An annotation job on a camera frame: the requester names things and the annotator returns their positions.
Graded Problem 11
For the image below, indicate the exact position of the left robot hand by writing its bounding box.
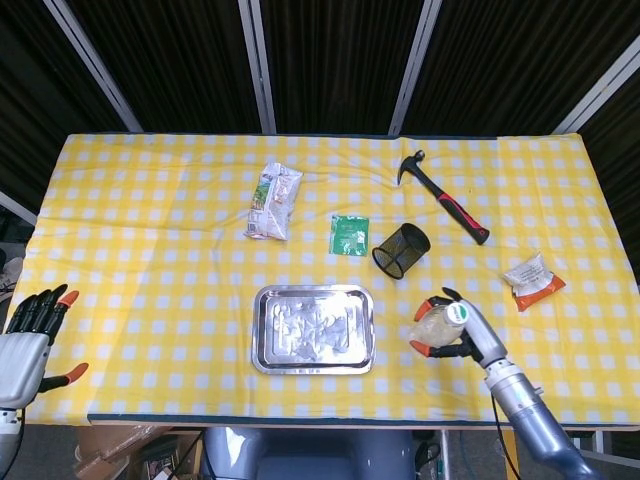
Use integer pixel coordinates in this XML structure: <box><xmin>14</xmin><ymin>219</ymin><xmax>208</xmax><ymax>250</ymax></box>
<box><xmin>0</xmin><ymin>283</ymin><xmax>90</xmax><ymax>410</ymax></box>

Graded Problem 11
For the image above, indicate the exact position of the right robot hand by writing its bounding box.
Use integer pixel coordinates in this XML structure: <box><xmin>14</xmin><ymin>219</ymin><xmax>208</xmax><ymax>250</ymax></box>
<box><xmin>409</xmin><ymin>286</ymin><xmax>512</xmax><ymax>371</ymax></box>

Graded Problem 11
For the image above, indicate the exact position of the clear plastic bottle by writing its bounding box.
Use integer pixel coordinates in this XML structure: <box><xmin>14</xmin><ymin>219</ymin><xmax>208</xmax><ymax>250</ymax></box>
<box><xmin>409</xmin><ymin>301</ymin><xmax>473</xmax><ymax>350</ymax></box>

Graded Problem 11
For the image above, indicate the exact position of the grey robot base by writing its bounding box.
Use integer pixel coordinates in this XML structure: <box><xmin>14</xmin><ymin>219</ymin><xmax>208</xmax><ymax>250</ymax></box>
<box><xmin>199</xmin><ymin>425</ymin><xmax>416</xmax><ymax>480</ymax></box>

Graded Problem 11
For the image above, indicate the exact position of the metal tray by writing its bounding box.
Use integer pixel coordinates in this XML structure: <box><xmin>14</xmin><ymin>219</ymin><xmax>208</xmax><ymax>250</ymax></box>
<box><xmin>252</xmin><ymin>284</ymin><xmax>376</xmax><ymax>375</ymax></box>

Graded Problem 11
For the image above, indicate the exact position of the orange white snack packet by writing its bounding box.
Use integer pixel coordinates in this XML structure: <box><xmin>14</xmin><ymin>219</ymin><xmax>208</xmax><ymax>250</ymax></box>
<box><xmin>503</xmin><ymin>252</ymin><xmax>567</xmax><ymax>313</ymax></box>

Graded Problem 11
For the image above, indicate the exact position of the black mesh pen holder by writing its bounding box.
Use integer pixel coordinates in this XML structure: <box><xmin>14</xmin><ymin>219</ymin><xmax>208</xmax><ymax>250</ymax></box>
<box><xmin>371</xmin><ymin>222</ymin><xmax>432</xmax><ymax>280</ymax></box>

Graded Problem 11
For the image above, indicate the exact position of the brown cardboard box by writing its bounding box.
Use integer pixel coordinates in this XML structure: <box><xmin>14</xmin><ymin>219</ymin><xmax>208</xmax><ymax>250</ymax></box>
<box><xmin>73</xmin><ymin>424</ymin><xmax>171</xmax><ymax>480</ymax></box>

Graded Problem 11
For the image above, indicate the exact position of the black red claw hammer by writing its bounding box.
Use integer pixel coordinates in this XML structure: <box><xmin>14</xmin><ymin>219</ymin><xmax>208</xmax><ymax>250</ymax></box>
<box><xmin>397</xmin><ymin>149</ymin><xmax>490</xmax><ymax>246</ymax></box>

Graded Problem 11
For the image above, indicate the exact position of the green sachet packet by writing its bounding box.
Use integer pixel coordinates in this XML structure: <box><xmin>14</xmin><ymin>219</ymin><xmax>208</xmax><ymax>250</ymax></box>
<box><xmin>328</xmin><ymin>214</ymin><xmax>370</xmax><ymax>257</ymax></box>

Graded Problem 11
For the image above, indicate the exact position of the yellow checkered tablecloth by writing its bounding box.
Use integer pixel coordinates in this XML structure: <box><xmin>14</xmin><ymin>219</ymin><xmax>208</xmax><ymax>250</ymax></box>
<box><xmin>9</xmin><ymin>132</ymin><xmax>640</xmax><ymax>426</ymax></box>

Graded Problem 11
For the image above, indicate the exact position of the white snack bag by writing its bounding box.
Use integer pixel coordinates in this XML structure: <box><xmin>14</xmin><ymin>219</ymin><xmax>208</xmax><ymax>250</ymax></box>
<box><xmin>243</xmin><ymin>162</ymin><xmax>304</xmax><ymax>242</ymax></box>

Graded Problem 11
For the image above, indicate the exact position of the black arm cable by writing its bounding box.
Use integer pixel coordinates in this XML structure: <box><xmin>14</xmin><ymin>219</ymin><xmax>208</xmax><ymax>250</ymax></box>
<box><xmin>492</xmin><ymin>392</ymin><xmax>516</xmax><ymax>480</ymax></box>

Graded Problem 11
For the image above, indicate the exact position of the silver partition post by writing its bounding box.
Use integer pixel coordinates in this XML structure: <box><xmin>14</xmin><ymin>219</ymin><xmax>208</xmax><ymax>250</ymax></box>
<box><xmin>552</xmin><ymin>34</ymin><xmax>640</xmax><ymax>135</ymax></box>
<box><xmin>388</xmin><ymin>0</ymin><xmax>444</xmax><ymax>136</ymax></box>
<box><xmin>238</xmin><ymin>0</ymin><xmax>277</xmax><ymax>135</ymax></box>
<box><xmin>42</xmin><ymin>0</ymin><xmax>144</xmax><ymax>134</ymax></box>
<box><xmin>0</xmin><ymin>189</ymin><xmax>39</xmax><ymax>226</ymax></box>

